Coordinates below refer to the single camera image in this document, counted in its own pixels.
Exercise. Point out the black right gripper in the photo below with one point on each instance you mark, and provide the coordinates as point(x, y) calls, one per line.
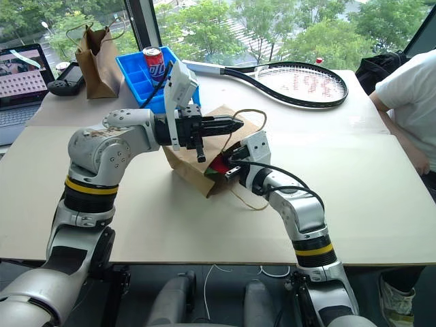
point(238, 158)

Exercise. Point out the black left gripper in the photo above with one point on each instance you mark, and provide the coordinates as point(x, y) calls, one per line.
point(188, 127)

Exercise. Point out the red and green plush toy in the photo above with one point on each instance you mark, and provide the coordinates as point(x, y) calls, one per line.
point(218, 167)

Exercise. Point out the brown paper bag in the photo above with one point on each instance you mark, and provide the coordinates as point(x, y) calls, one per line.
point(190, 163)
point(98, 71)

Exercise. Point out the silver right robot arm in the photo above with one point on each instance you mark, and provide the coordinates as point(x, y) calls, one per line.
point(303, 211)

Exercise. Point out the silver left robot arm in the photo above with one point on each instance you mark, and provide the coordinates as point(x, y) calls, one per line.
point(95, 150)

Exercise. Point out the person's bare forearm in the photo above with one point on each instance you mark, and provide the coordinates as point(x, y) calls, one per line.
point(396, 129)

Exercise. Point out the brown paper bag, upright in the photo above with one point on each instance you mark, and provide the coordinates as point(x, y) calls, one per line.
point(98, 71)

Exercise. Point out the person's bare hand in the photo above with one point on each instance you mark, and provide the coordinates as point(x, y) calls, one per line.
point(423, 167)

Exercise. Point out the black and white tennis racket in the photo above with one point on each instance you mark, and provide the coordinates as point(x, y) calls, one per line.
point(238, 73)

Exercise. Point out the red soda can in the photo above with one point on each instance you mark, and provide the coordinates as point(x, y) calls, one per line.
point(154, 68)

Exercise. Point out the blue plastic compartment bin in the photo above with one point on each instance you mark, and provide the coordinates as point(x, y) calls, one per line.
point(136, 78)

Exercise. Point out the black handheld game controller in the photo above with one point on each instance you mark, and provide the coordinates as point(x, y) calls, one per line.
point(66, 83)

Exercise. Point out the black backpack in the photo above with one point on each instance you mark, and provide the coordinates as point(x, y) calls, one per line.
point(378, 69)

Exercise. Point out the grey rounded shape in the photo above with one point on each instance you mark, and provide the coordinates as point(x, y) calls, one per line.
point(170, 299)
point(259, 304)

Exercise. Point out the person's white t-shirt torso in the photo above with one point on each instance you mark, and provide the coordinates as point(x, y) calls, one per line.
point(413, 98)

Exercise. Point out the grey laptop computer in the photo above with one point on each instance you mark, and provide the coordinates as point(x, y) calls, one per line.
point(20, 85)

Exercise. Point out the person's dark trouser leg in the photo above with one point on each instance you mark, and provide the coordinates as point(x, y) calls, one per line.
point(403, 277)

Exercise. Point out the person's white shoe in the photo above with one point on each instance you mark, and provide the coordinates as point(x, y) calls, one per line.
point(396, 303)

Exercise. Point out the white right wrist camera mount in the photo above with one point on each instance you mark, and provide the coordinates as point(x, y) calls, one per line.
point(257, 148)

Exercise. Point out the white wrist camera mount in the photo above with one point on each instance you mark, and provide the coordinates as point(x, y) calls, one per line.
point(180, 81)
point(257, 148)

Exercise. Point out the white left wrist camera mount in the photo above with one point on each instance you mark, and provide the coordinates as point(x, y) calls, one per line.
point(180, 81)

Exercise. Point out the black window frame post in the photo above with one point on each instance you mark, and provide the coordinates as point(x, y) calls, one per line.
point(139, 24)

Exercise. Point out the black slanted window frame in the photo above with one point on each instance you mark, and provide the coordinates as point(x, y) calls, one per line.
point(422, 34)

